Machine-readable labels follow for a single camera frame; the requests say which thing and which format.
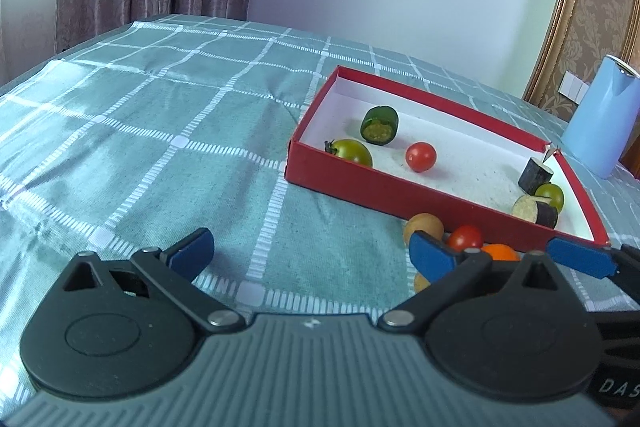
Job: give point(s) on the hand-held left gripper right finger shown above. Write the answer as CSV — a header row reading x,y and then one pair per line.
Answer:
x,y
431,257

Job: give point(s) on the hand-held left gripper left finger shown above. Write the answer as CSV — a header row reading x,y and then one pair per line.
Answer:
x,y
189,253

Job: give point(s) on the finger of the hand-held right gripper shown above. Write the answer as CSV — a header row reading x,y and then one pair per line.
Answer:
x,y
580,256

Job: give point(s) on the brown longan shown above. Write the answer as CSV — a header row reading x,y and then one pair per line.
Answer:
x,y
424,226
421,282

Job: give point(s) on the red cherry tomato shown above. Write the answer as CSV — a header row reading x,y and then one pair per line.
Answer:
x,y
465,237
421,157

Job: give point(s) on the eggplant piece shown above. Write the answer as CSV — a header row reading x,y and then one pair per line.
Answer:
x,y
534,210
535,173

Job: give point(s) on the small green tomato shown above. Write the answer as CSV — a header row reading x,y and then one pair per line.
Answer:
x,y
551,196

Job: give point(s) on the orange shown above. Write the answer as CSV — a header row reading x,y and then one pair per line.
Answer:
x,y
500,252

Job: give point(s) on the red cardboard box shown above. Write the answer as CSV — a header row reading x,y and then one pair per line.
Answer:
x,y
475,167

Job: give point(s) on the large green tomato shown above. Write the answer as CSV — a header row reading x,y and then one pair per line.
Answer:
x,y
354,152

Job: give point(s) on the cucumber piece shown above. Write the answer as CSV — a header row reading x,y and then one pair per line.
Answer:
x,y
379,125

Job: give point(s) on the teal checked bedsheet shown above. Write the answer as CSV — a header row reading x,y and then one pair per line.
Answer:
x,y
150,147

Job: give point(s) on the blue electric kettle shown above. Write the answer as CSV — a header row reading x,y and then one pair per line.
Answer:
x,y
597,117

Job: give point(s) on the white wall switch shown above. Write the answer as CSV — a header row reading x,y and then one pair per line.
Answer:
x,y
575,85

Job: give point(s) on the gold wall moulding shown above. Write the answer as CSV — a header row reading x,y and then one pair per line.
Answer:
x,y
555,22

